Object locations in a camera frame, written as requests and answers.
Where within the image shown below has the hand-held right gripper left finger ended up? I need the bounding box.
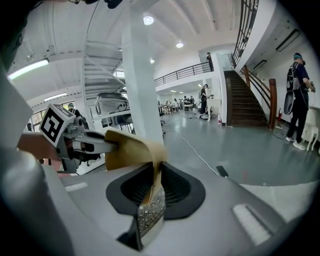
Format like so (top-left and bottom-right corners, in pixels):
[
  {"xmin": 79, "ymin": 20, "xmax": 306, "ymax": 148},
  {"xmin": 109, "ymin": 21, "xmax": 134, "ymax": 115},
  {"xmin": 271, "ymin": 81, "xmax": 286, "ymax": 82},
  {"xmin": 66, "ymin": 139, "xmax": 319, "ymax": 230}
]
[{"xmin": 0, "ymin": 149, "xmax": 156, "ymax": 256}]

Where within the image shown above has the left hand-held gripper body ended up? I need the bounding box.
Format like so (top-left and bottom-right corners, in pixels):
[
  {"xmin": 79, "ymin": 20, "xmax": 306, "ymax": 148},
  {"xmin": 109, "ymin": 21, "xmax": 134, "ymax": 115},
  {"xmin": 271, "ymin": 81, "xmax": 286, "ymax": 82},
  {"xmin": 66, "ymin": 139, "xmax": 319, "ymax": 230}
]
[{"xmin": 38, "ymin": 103, "xmax": 106, "ymax": 175}]

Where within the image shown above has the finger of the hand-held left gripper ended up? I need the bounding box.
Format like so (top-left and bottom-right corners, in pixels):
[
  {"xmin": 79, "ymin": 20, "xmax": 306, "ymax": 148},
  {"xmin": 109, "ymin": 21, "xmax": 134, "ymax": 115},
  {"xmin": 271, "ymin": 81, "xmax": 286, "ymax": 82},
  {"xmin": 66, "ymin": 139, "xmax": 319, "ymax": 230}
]
[
  {"xmin": 83, "ymin": 130, "xmax": 119, "ymax": 145},
  {"xmin": 79, "ymin": 142, "xmax": 119, "ymax": 154}
]

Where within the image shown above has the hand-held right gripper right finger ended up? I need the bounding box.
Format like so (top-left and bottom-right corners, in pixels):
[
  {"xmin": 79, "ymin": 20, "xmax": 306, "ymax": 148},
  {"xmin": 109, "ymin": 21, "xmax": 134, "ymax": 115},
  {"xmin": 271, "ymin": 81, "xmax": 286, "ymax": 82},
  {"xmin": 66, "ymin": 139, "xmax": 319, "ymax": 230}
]
[{"xmin": 144, "ymin": 161, "xmax": 296, "ymax": 256}]

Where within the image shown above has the person's left forearm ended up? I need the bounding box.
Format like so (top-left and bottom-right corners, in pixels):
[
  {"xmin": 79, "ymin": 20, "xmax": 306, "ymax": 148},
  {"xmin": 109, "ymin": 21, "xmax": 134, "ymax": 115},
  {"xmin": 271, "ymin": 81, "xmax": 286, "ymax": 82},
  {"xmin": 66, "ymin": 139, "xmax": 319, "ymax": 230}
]
[{"xmin": 16, "ymin": 131, "xmax": 61, "ymax": 161}]

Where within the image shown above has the white rounded vehicle shell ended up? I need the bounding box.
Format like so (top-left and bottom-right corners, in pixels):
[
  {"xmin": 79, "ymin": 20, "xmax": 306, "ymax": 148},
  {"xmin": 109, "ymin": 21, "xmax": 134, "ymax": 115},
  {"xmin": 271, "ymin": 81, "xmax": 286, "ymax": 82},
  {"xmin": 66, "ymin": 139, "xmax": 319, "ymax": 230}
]
[{"xmin": 94, "ymin": 91, "xmax": 131, "ymax": 118}]

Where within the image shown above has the black phone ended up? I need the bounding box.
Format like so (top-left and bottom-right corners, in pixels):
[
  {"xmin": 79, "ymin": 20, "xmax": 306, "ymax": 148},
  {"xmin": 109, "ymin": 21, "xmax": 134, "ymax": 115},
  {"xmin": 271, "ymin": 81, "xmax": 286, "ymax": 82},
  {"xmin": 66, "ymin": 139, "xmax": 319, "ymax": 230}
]
[{"xmin": 215, "ymin": 164, "xmax": 230, "ymax": 179}]

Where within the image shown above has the white tube ceiling light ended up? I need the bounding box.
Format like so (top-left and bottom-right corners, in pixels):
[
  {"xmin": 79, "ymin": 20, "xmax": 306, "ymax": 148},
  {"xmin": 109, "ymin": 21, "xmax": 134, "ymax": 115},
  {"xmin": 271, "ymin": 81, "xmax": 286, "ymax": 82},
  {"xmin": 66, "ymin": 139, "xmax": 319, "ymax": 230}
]
[{"xmin": 6, "ymin": 57, "xmax": 50, "ymax": 81}]

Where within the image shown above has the white square pillar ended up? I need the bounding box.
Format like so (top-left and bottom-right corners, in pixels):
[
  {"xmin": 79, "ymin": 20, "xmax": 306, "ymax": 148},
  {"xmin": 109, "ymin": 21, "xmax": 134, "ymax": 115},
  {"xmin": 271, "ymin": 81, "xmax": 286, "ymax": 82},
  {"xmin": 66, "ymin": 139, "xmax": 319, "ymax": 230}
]
[{"xmin": 120, "ymin": 0, "xmax": 165, "ymax": 146}]

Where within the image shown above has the white spiral staircase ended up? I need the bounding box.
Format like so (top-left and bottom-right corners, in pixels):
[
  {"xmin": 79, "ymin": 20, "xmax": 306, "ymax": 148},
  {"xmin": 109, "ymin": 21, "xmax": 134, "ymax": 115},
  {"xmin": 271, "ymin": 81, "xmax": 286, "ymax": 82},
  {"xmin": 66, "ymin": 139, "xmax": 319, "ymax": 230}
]
[{"xmin": 82, "ymin": 39, "xmax": 129, "ymax": 101}]

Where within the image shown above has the black balcony railing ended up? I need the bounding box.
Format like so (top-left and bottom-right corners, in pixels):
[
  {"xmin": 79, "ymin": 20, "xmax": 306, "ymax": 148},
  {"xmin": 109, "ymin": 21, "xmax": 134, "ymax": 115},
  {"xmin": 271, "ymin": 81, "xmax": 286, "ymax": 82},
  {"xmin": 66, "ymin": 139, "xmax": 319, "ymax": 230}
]
[{"xmin": 153, "ymin": 61, "xmax": 211, "ymax": 87}]

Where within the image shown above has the dark wooden staircase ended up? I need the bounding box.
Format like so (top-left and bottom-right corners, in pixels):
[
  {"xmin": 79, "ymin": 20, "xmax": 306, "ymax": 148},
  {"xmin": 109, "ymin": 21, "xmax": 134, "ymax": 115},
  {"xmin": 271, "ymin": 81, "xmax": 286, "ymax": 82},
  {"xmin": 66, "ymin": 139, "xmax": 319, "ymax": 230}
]
[{"xmin": 223, "ymin": 64, "xmax": 278, "ymax": 130}]

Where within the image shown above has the white curved-leg side table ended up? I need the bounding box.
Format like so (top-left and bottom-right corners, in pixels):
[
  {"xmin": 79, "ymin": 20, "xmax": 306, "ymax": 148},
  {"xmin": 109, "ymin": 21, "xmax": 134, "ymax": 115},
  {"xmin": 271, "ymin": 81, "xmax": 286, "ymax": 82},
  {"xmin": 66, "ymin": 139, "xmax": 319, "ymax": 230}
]
[{"xmin": 300, "ymin": 107, "xmax": 320, "ymax": 152}]

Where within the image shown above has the black upper floor railing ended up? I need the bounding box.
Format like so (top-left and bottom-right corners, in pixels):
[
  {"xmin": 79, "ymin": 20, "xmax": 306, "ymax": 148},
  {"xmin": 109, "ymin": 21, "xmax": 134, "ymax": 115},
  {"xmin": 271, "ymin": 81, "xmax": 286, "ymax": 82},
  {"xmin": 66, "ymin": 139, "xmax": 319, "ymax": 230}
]
[{"xmin": 230, "ymin": 0, "xmax": 260, "ymax": 69}]

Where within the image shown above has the white floor cable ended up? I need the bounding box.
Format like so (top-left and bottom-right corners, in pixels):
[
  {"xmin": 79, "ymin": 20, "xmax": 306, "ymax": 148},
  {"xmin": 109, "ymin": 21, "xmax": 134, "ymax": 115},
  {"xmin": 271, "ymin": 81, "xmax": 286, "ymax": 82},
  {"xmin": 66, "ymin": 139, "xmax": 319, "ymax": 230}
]
[{"xmin": 162, "ymin": 128, "xmax": 220, "ymax": 176}]

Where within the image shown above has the black wall air vent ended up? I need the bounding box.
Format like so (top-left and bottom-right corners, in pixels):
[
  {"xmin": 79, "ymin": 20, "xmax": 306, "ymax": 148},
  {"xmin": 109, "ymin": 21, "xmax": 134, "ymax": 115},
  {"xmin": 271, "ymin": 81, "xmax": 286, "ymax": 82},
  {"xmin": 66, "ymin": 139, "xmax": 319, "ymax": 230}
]
[
  {"xmin": 275, "ymin": 28, "xmax": 301, "ymax": 53},
  {"xmin": 252, "ymin": 59, "xmax": 268, "ymax": 71}
]

